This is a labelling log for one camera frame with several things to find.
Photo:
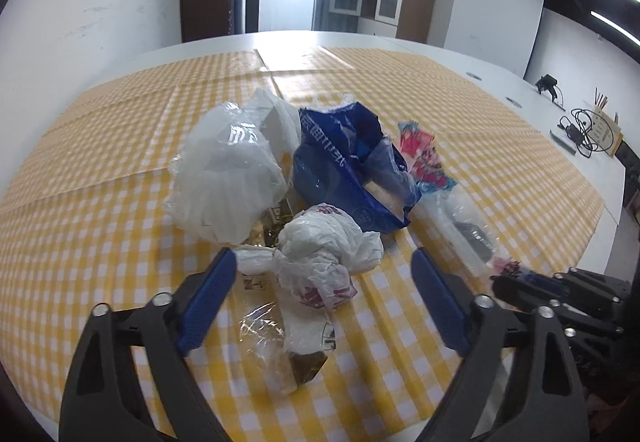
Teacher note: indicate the black power adapter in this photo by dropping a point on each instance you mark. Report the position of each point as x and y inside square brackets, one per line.
[546, 84]

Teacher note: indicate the clear cellophane wrapper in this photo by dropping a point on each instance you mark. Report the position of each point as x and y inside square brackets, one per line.
[260, 322]

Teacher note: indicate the flat grey device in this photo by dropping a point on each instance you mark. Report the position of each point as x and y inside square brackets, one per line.
[562, 142]

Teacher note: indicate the blue plastic bag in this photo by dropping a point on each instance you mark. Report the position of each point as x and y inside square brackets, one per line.
[325, 182]

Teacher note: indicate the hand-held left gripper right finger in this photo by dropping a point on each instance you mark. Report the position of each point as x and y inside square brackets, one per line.
[440, 294]

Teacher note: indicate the pink printed snack wrapper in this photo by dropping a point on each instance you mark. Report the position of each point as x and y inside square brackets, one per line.
[425, 157]

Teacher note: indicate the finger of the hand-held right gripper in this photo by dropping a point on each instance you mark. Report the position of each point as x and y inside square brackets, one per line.
[520, 294]
[585, 282]

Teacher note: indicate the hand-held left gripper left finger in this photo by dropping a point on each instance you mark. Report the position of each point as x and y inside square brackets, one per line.
[207, 294]

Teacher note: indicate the white red-print plastic bag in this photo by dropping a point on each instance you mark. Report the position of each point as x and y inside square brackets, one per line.
[320, 242]

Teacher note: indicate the translucent white plastic bag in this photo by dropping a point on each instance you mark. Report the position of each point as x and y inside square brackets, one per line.
[225, 172]

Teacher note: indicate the clear plastic wrapper dark contents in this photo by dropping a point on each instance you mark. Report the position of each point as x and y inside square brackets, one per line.
[465, 232]

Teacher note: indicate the yellow checked tablecloth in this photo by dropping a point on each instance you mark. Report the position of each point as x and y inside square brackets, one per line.
[125, 202]

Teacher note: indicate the wooden pen holder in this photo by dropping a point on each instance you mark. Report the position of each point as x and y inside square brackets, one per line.
[607, 129]

